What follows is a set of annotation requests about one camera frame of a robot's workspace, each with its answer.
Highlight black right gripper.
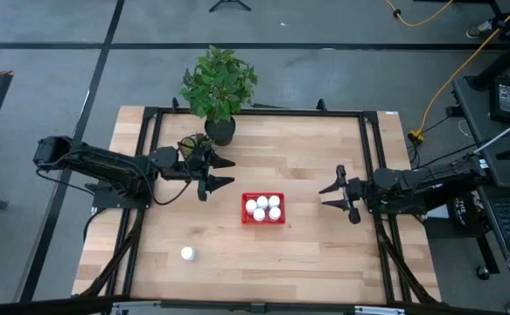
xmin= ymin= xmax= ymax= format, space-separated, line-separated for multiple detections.
xmin=318 ymin=164 xmax=374 ymax=225

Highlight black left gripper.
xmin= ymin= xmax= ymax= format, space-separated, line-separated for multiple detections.
xmin=176 ymin=146 xmax=237 ymax=202

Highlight red plastic basket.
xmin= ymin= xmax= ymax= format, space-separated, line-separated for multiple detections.
xmin=241 ymin=192 xmax=286 ymax=226

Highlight large black plant pot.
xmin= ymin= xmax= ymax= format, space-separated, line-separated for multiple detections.
xmin=204 ymin=115 xmax=237 ymax=147

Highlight green leafy plant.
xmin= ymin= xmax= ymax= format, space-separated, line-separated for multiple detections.
xmin=178 ymin=45 xmax=259 ymax=124

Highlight silver aluminium profile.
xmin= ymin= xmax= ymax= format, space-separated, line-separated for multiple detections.
xmin=354 ymin=305 xmax=407 ymax=315
xmin=112 ymin=301 xmax=159 ymax=315

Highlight black bag with white print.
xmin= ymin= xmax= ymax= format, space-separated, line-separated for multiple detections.
xmin=446 ymin=192 xmax=487 ymax=233

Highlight black side table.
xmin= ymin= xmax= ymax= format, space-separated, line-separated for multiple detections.
xmin=451 ymin=76 xmax=510 ymax=189

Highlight white rod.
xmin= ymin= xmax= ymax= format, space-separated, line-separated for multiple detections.
xmin=472 ymin=112 xmax=510 ymax=155

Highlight black power adapter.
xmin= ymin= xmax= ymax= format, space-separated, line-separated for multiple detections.
xmin=489 ymin=77 xmax=510 ymax=123

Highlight person's shoe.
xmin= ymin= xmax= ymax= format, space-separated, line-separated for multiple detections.
xmin=465 ymin=19 xmax=496 ymax=40

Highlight black cable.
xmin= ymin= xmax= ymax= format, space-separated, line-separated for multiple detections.
xmin=149 ymin=174 xmax=194 ymax=207

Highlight black metal table frame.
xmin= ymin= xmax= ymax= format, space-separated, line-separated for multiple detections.
xmin=73 ymin=98 xmax=442 ymax=315

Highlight yellow cable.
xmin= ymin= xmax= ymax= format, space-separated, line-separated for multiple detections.
xmin=383 ymin=0 xmax=510 ymax=144

